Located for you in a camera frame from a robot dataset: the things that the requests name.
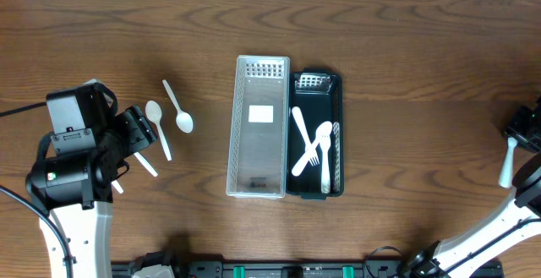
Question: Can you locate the white plastic spoon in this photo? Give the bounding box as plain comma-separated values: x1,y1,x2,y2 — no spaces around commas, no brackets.
145,101,172,161
111,180,123,194
162,79,194,134
134,152,158,177
292,121,333,177

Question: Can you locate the white plastic fork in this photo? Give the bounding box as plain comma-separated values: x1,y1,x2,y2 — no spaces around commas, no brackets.
499,137,518,188
292,106,320,166
320,136,331,194

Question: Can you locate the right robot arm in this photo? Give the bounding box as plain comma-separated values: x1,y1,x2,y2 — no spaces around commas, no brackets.
399,106,540,277

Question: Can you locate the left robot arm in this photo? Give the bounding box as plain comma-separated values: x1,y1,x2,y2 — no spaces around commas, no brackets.
25,80,156,277

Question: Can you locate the clear plastic basket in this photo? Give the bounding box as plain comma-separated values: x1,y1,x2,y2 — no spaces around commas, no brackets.
226,55,290,199

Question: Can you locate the black plastic basket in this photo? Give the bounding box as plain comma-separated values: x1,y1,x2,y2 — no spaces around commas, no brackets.
287,68,345,200

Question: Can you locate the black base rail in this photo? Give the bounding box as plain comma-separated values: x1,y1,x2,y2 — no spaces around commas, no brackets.
110,250,505,278

